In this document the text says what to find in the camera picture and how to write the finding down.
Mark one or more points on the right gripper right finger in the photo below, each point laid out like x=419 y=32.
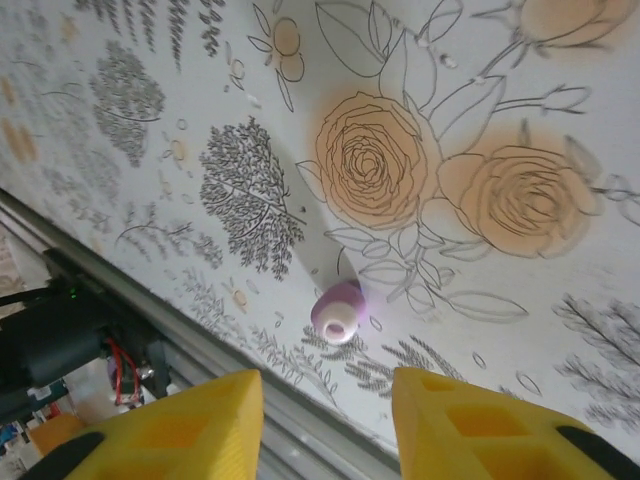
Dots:
x=475 y=440

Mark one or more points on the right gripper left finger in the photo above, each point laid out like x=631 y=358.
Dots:
x=200 y=430

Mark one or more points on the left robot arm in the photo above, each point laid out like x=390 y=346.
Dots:
x=55 y=345

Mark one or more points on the long aluminium base rail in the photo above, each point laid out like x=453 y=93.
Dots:
x=200 y=350

